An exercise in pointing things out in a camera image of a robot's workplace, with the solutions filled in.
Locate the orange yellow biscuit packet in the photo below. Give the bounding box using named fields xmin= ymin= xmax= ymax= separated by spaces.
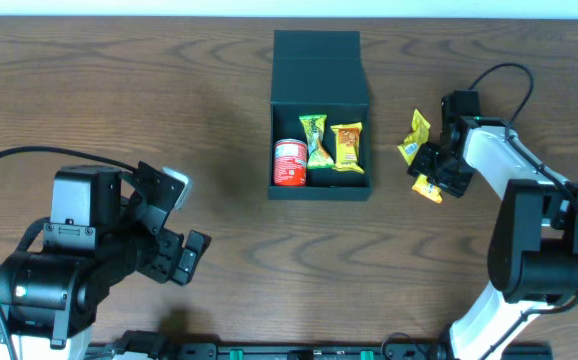
xmin=412 ymin=175 xmax=443 ymax=204

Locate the yellow orange snack packet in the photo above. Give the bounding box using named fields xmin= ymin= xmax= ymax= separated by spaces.
xmin=331 ymin=122 xmax=364 ymax=174

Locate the green snack packet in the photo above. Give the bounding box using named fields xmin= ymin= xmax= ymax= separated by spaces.
xmin=299 ymin=114 xmax=334 ymax=169

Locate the red Pringles can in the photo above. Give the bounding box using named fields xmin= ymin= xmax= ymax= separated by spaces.
xmin=273 ymin=139 xmax=307 ymax=186

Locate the dark green box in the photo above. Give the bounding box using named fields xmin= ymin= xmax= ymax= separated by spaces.
xmin=268 ymin=30 xmax=373 ymax=201

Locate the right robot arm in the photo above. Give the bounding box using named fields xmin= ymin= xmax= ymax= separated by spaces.
xmin=409 ymin=90 xmax=578 ymax=359

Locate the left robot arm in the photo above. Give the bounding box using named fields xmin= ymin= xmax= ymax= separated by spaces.
xmin=0 ymin=162 xmax=211 ymax=359

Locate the right black cable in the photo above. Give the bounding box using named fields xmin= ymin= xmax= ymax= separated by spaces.
xmin=468 ymin=62 xmax=578 ymax=316

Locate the black cable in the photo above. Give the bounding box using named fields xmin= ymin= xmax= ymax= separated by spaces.
xmin=468 ymin=62 xmax=578 ymax=316
xmin=0 ymin=145 xmax=140 ymax=360

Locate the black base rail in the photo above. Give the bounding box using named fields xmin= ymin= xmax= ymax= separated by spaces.
xmin=86 ymin=329 xmax=553 ymax=360

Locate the left black cable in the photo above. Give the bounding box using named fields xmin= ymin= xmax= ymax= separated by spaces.
xmin=0 ymin=145 xmax=140 ymax=360

